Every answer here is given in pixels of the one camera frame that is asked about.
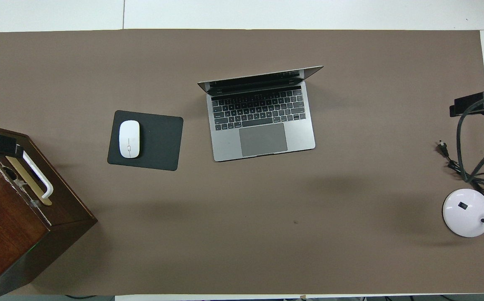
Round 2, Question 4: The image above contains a white box handle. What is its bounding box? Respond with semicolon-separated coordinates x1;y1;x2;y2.
22;150;54;200

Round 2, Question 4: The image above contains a dark brown wooden box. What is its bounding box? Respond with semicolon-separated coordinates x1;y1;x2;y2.
0;122;98;301

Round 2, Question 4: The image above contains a white computer mouse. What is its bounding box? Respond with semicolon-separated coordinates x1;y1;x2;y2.
119;120;141;159

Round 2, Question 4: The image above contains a white desk lamp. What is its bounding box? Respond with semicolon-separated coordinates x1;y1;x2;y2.
442;161;484;238

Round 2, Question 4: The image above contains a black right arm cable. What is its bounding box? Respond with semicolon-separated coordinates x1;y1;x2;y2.
456;93;484;183

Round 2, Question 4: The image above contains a brass handle plate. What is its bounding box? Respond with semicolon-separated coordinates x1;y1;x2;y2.
6;156;53;207

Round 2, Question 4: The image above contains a black lamp power cable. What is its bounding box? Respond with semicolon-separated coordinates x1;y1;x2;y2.
436;141;484;198

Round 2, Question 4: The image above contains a black mouse pad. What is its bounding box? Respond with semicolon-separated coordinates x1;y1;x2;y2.
107;110;184;171

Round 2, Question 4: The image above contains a brown paper table mat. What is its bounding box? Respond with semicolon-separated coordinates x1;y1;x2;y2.
0;28;484;296

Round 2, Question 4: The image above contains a grey laptop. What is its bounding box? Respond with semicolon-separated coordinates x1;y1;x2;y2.
197;66;324;162

